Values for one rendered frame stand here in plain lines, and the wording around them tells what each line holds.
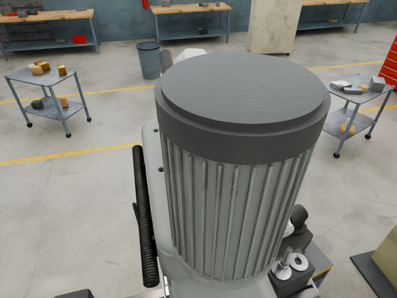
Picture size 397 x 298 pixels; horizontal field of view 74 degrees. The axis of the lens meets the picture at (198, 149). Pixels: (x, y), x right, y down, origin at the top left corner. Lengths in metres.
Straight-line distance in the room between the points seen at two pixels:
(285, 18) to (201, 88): 6.65
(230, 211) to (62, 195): 3.22
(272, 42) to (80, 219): 5.64
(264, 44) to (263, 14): 0.67
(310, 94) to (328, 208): 3.02
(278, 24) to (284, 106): 6.64
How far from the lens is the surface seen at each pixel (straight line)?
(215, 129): 0.24
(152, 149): 0.72
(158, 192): 0.61
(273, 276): 1.40
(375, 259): 3.03
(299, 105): 0.28
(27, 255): 3.12
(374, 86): 3.95
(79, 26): 8.33
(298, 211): 2.13
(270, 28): 6.87
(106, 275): 2.72
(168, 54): 0.76
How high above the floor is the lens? 2.34
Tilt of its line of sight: 39 degrees down
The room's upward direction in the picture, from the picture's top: straight up
